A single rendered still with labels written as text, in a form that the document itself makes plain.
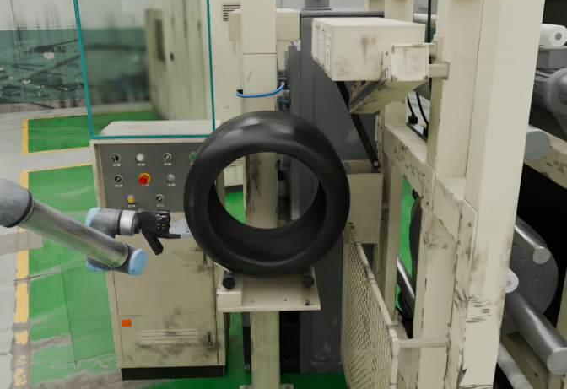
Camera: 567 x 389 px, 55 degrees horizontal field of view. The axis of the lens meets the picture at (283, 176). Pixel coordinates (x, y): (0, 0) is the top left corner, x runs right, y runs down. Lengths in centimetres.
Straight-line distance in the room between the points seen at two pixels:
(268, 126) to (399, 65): 55
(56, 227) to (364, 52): 99
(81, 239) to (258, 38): 95
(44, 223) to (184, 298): 122
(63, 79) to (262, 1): 880
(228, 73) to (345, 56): 378
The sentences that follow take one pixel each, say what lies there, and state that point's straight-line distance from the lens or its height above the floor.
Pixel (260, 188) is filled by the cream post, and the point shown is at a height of 112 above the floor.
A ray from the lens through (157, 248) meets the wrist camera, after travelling 203.
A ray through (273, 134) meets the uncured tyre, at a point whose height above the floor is 143.
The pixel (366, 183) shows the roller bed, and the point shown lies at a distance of 215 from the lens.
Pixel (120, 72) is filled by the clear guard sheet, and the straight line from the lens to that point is 246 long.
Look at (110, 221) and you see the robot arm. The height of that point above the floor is 111.
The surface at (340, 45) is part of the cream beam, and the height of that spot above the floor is 173.
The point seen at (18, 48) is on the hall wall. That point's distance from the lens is 1064.
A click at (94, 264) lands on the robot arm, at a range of 203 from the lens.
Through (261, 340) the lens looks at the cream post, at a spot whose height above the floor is 41.
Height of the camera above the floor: 184
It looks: 18 degrees down
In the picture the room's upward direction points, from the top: straight up
